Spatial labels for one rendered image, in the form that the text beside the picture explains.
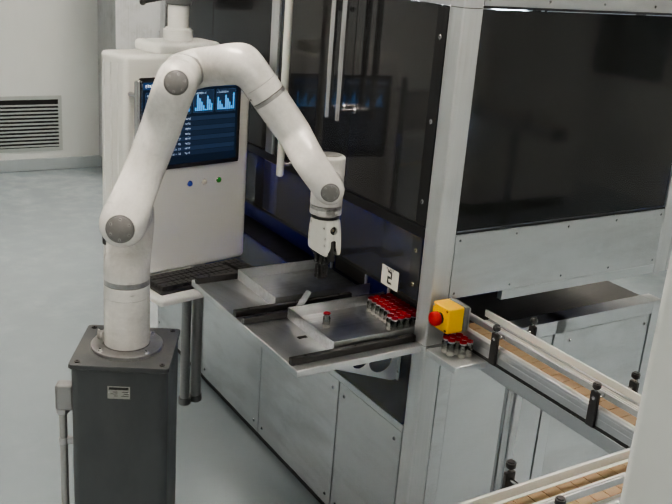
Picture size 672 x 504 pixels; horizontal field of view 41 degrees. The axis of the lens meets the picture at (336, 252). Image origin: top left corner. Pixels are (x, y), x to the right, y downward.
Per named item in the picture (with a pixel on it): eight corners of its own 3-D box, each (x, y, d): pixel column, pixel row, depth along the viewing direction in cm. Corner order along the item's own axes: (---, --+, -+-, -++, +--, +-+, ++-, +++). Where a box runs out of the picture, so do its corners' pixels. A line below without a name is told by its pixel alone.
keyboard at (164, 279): (236, 262, 327) (237, 256, 326) (259, 274, 317) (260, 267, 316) (139, 282, 301) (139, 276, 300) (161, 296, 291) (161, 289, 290)
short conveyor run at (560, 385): (449, 354, 256) (455, 303, 251) (490, 345, 264) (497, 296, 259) (637, 477, 202) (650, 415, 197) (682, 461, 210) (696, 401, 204)
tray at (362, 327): (382, 302, 280) (383, 291, 279) (433, 334, 260) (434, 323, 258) (287, 318, 263) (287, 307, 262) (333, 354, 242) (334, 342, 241)
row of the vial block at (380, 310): (371, 309, 273) (372, 295, 272) (405, 332, 259) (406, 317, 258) (365, 310, 272) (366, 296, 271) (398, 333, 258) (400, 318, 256)
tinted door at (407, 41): (345, 187, 279) (361, -8, 260) (428, 228, 245) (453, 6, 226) (344, 188, 279) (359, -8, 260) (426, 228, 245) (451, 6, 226)
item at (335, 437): (329, 314, 494) (341, 158, 466) (617, 520, 330) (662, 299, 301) (156, 343, 443) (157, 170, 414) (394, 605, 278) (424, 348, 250)
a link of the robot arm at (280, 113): (283, 92, 211) (354, 195, 220) (282, 82, 226) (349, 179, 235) (252, 114, 212) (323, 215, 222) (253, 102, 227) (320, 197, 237)
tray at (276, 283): (327, 267, 307) (328, 257, 306) (369, 293, 286) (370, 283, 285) (237, 279, 290) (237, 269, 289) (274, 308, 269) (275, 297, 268)
